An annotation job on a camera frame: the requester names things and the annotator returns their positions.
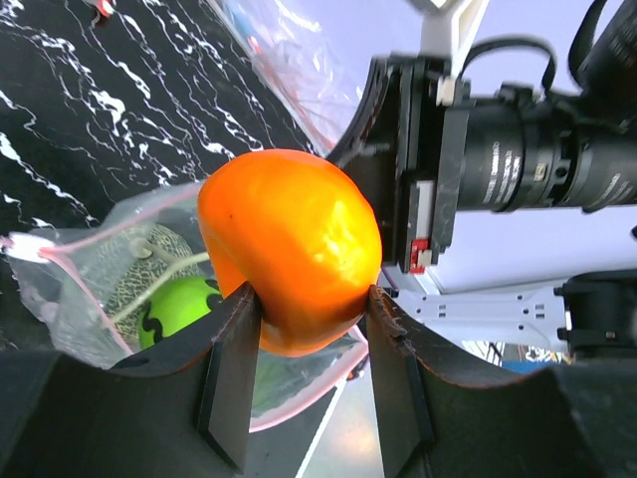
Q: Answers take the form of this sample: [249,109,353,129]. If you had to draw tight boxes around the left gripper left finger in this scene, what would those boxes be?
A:
[1,285,261,477]

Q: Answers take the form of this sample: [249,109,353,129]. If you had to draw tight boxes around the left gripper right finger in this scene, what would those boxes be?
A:
[366,286,636,477]

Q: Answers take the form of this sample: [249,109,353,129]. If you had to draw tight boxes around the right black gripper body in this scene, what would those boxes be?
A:
[327,56,523,274]

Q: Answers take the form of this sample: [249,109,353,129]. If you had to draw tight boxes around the green striped watermelon toy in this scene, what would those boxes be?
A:
[137,276,223,350]

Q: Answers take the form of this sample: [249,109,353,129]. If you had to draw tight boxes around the clear zip top bag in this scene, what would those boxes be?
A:
[0,178,372,433]

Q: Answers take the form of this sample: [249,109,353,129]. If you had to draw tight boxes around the orange fruit toy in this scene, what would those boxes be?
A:
[197,149,382,358]

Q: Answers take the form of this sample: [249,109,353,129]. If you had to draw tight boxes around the green netted melon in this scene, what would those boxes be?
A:
[80,223,201,347]

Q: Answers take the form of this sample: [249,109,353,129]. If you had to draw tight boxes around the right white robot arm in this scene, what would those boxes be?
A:
[328,1,636,359]

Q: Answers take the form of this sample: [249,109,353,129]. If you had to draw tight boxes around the pile of clear bags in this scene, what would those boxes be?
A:
[214,1,362,155]

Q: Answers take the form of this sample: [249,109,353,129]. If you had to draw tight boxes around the black marble pattern mat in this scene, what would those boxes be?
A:
[0,0,319,350]

